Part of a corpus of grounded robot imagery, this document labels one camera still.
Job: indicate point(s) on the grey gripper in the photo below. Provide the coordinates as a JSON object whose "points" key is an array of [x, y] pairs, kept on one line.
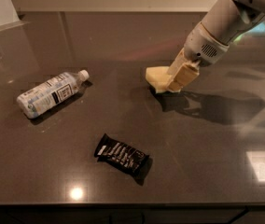
{"points": [[202, 47]]}

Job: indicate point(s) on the yellow sponge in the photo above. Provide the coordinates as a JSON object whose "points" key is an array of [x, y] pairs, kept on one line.
{"points": [[158, 78]]}

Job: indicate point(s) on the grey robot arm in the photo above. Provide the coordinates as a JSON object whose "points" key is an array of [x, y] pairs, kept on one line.
{"points": [[227, 19]]}

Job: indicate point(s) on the black rxbar chocolate wrapper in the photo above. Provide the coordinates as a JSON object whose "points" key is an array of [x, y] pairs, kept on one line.
{"points": [[124, 157]]}

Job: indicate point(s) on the green and orange chip bag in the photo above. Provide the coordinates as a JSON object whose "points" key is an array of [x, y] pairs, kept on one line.
{"points": [[256, 34]]}

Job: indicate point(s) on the clear plastic water bottle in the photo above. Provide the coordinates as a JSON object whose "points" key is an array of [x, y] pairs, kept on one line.
{"points": [[45, 96]]}

